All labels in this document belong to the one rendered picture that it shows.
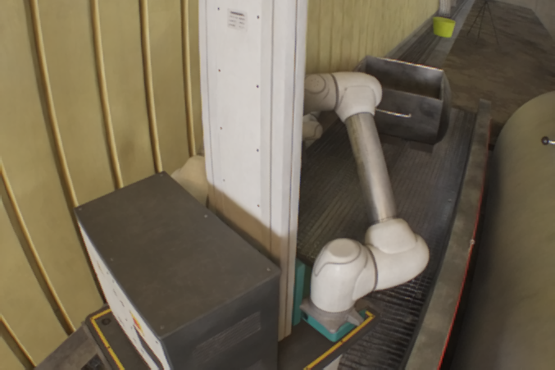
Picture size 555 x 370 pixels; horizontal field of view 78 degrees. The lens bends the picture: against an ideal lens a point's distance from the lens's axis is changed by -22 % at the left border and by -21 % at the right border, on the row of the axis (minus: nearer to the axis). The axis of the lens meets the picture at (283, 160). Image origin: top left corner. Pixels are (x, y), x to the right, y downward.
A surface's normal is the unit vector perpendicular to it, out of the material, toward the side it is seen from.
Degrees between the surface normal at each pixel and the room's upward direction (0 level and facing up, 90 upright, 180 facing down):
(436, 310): 1
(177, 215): 0
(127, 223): 0
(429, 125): 90
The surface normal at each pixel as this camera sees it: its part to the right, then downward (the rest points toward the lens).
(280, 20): -0.74, 0.33
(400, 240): 0.16, -0.39
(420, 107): -0.40, 0.48
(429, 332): 0.02, -0.86
